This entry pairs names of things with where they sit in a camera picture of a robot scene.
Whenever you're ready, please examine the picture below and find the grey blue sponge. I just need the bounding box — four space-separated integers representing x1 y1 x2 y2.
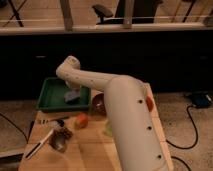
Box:
64 90 80 103

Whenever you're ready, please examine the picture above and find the green plastic tray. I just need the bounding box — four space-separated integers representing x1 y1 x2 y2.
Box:
37 77 91 113

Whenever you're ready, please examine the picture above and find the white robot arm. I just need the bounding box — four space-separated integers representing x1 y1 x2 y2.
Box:
56 56 169 171

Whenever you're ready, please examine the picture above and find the dark brown bowl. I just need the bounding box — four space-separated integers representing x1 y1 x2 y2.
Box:
92 93 106 115

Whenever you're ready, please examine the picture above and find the orange red tomato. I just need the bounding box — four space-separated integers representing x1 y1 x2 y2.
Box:
74 113 89 129

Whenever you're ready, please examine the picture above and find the small green cup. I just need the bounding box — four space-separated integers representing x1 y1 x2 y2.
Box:
104 120 113 137

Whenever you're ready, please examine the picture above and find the orange plate with food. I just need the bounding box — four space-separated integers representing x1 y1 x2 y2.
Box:
146 96 154 112

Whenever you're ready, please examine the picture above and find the black office chair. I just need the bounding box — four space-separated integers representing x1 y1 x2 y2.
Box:
92 0 162 25

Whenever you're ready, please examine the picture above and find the dark blue box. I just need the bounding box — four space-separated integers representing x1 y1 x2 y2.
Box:
190 93 212 108

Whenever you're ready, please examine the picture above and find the black handled fork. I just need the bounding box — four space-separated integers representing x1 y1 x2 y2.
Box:
35 117 70 124

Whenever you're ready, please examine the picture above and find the black floor cable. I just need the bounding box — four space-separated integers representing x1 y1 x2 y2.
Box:
0 112 30 144

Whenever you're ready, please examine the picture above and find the black power cable right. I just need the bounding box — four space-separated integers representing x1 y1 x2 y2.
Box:
165 104 200 171

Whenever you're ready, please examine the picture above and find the white handled knife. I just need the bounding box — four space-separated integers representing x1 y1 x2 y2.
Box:
25 129 54 159

